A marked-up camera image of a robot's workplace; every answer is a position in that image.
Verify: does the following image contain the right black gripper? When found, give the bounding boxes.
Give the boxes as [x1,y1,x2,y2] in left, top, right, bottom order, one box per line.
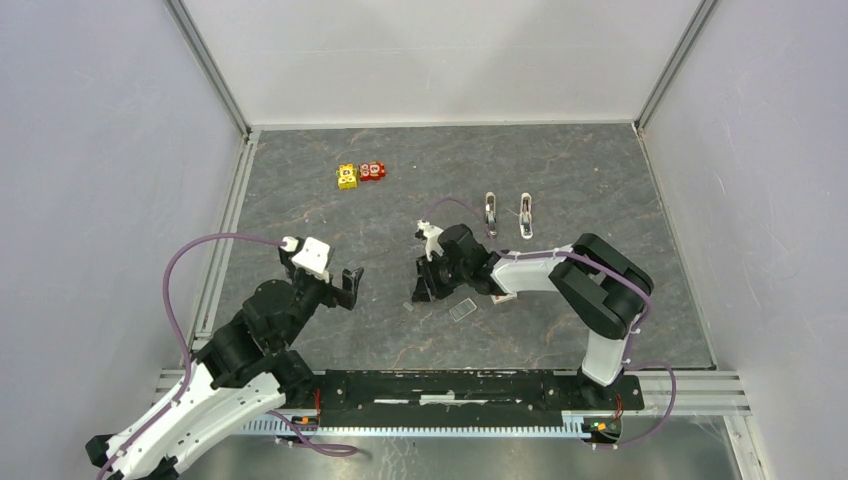
[412,249,470,303]

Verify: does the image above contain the grey staple tray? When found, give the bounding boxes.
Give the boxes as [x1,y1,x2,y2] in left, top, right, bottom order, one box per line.
[449,298,477,322]

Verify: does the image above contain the white staple box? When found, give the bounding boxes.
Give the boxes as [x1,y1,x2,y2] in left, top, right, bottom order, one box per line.
[490,293,518,304]

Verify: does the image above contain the brown white stapler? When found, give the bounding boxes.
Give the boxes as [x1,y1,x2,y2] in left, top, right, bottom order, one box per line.
[484,191,498,239]

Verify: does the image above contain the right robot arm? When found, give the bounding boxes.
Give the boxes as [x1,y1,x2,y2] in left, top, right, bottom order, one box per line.
[413,221,654,408]

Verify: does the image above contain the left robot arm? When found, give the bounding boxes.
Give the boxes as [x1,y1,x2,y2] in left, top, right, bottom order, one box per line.
[85,269,363,479]

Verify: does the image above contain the yellow toy block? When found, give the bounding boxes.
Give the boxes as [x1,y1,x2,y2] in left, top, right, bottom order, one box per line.
[337,164,359,190]

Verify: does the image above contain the red toy block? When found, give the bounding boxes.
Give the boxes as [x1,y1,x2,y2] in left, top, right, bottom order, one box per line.
[358,161,386,182]

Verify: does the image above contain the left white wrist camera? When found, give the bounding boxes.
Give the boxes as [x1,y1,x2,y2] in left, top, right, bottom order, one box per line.
[279,236,333,283]

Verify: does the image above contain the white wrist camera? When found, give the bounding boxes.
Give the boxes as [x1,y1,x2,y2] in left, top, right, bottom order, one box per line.
[279,236,333,283]
[415,220,444,262]

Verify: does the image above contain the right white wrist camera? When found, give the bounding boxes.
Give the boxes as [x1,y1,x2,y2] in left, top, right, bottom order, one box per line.
[415,220,444,262]

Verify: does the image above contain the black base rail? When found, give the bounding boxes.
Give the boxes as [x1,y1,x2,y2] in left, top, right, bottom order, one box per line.
[282,369,645,429]

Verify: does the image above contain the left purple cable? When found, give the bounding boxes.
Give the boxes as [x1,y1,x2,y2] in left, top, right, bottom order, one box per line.
[95,232,289,480]

